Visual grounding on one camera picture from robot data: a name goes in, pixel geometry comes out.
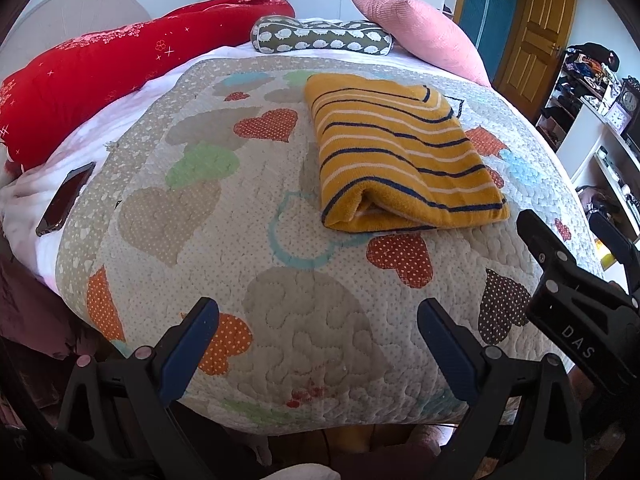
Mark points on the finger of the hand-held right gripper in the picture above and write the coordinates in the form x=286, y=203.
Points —
x=545, y=245
x=617, y=242

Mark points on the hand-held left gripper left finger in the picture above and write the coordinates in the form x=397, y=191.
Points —
x=192, y=350

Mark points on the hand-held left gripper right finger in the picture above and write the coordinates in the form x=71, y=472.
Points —
x=447, y=352

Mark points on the yellow striped sweater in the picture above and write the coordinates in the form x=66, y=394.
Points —
x=400, y=160

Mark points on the white square clock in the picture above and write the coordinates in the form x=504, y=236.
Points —
x=619, y=119

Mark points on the heart pattern quilt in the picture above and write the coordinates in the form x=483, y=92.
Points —
x=300, y=280

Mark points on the cluttered shelf rack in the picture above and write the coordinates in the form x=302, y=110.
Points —
x=580, y=90

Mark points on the maroon cloth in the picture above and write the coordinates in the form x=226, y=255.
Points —
x=35, y=320

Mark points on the black smartphone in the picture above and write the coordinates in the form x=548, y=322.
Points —
x=64, y=200

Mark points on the wooden door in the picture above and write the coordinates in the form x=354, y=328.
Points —
x=537, y=35

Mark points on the teal glass door panel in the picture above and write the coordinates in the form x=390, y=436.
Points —
x=487, y=15

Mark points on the white pink blanket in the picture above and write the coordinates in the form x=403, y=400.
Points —
x=75, y=137

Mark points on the red printed duvet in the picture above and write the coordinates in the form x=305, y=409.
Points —
x=100, y=70

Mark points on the olive patterned bolster pillow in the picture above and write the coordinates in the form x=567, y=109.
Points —
x=320, y=35

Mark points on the white round headboard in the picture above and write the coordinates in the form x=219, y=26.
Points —
x=70, y=15

